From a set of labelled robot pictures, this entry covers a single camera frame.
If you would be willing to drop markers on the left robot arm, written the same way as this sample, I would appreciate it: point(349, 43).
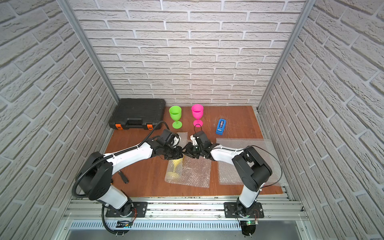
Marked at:
point(94, 180)

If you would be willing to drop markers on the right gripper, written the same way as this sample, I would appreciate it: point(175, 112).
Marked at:
point(188, 150)

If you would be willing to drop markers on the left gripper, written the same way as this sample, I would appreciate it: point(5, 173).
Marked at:
point(173, 151)

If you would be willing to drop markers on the aluminium mounting rail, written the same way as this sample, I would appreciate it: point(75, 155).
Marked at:
point(191, 213)

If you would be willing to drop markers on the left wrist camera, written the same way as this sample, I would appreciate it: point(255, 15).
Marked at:
point(168, 138)

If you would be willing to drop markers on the yellow plastic wine glass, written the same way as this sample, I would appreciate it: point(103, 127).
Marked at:
point(173, 174)

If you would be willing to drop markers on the green plastic wine glass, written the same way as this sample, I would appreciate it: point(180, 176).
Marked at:
point(176, 114)

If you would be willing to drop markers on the blue tape dispenser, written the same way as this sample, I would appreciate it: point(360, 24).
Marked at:
point(221, 127)

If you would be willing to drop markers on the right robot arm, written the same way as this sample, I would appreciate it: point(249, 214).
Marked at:
point(252, 169)

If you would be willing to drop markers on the black plastic tool case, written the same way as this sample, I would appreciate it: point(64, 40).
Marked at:
point(137, 114)

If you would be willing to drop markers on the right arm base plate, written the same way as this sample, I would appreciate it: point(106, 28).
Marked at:
point(237, 210)

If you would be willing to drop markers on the pink plastic wine glass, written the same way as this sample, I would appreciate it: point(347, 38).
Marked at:
point(198, 112)

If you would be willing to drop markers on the black handled screwdriver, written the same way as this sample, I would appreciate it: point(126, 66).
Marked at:
point(123, 177)

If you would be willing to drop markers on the bubble wrap sheet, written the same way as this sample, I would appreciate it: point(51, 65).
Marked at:
point(193, 172)
point(227, 172)

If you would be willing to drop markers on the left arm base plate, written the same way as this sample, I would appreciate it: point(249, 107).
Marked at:
point(128, 210)

